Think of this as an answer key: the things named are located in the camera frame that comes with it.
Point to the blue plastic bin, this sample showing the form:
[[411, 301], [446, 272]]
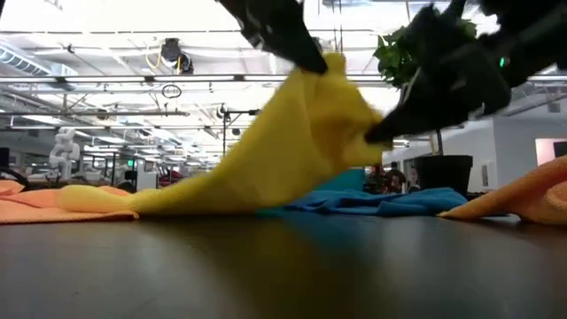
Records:
[[345, 181]]

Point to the blue microfiber towel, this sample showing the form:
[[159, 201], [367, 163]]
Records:
[[390, 201]]

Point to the yellow-orange microfiber towel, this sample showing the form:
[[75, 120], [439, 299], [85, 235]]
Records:
[[44, 210]]

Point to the person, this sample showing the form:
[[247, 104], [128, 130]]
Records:
[[395, 177], [413, 179]]

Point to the wall-mounted screen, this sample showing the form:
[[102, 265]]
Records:
[[551, 153]]

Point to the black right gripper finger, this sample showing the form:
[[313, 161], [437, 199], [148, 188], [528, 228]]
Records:
[[398, 124]]

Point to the black curved chair part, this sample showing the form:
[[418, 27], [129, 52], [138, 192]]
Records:
[[17, 175]]

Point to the green potted plant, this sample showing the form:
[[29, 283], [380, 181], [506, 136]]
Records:
[[443, 175]]

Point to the orange microfiber towel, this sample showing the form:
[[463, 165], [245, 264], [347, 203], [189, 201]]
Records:
[[522, 197]]

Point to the white humanoid robot figure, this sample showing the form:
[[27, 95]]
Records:
[[64, 153]]

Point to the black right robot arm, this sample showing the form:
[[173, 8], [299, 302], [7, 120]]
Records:
[[531, 35]]

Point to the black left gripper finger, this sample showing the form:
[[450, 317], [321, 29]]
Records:
[[301, 53]]

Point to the pale yellow microfiber towel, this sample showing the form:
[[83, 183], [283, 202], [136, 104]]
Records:
[[274, 168]]

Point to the black light stand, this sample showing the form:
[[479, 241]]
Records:
[[224, 133]]

